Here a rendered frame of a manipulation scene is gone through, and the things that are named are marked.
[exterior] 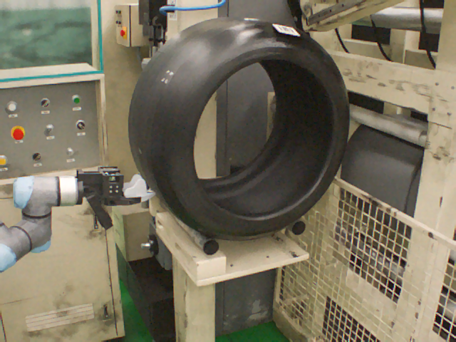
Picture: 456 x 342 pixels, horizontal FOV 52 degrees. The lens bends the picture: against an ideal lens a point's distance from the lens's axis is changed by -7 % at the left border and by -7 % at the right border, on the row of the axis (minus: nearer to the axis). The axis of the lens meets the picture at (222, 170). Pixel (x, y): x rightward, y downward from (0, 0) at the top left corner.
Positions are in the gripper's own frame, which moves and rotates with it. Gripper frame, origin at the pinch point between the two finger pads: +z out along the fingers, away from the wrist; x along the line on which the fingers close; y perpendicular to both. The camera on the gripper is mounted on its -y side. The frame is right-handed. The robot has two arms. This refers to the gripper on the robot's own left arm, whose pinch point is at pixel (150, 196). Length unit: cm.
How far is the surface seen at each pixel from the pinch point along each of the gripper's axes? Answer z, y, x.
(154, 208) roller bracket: 10.8, -14.7, 25.7
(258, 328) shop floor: 79, -95, 53
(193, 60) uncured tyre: 3.9, 36.6, -9.4
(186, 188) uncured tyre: 4.4, 6.6, -12.6
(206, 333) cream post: 37, -71, 28
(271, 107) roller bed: 57, 17, 38
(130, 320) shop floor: 23, -102, 85
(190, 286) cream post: 28, -48, 28
